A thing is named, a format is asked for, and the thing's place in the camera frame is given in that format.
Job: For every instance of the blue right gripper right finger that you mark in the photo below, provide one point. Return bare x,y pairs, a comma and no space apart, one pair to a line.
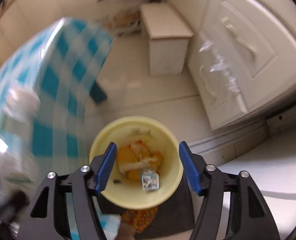
191,171

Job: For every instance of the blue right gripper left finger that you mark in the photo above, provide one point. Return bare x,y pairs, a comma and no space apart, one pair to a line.
106,165

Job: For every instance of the orange peel pile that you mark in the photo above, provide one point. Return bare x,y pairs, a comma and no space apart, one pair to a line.
135,157

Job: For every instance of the small blue drink carton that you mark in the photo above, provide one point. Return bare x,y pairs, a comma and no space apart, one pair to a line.
149,180

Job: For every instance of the yellow trash bin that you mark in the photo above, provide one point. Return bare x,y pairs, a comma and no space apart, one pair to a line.
124,131

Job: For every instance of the blue checkered plastic tablecloth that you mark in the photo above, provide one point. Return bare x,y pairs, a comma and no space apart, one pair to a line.
43,90

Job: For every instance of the white drawer cabinet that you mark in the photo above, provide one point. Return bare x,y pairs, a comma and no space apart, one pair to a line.
245,58

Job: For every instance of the white small stool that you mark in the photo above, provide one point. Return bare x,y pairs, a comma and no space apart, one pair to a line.
168,36

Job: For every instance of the white storage rack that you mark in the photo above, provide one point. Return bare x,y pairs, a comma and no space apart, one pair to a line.
123,16

